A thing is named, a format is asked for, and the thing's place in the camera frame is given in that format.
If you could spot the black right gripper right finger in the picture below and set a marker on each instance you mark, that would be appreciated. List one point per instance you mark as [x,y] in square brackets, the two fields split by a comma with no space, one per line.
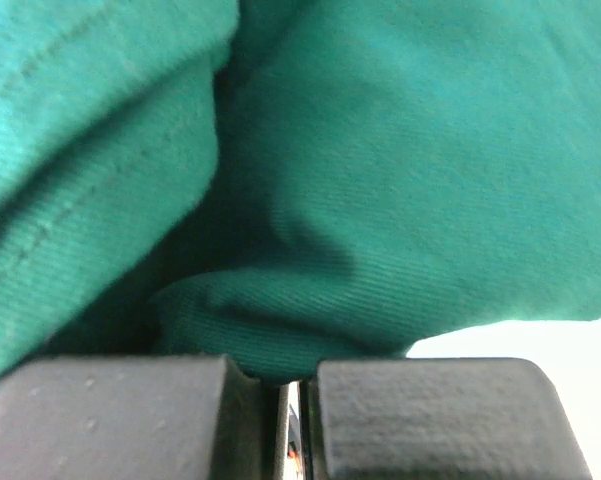
[454,418]

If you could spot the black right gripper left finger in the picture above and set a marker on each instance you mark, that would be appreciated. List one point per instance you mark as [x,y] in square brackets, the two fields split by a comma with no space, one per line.
[135,418]

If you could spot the dark green surgical drape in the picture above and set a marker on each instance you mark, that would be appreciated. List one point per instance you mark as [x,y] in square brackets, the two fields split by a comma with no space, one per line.
[287,182]

